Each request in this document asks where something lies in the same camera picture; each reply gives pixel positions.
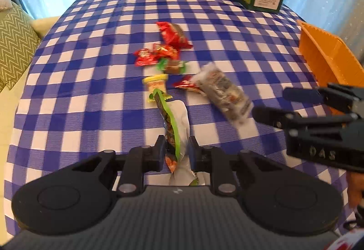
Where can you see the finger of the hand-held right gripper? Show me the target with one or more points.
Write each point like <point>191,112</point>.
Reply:
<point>270,115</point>
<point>298,93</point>

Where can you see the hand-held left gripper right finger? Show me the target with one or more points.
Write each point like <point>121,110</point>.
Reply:
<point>194,153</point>

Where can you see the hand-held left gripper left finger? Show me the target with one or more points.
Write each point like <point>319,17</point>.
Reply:
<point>159,153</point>

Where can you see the clear green-edged snack packet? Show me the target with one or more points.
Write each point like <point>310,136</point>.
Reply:
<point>172,130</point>

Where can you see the orange plastic tray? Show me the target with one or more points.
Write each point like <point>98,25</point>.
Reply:
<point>321,51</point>

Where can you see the large clear dark snack packet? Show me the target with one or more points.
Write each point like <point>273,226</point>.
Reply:
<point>224,93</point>

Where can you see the yellow snack packet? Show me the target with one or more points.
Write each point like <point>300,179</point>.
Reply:
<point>156,85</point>

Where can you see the small red snack packet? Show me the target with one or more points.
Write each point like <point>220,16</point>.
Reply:
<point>183,85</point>
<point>167,51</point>
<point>145,57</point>

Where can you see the green-ended brown snack packet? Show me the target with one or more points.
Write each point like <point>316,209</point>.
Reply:
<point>172,67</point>

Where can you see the long red snack packet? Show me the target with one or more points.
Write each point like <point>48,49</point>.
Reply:
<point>172,34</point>

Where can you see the person's right hand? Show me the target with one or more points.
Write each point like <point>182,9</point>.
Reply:
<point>357,190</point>

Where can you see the blue checked tablecloth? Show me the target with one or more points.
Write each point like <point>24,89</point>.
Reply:
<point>85,96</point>

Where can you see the green zigzag cushion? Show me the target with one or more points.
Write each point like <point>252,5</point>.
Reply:
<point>14,45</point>

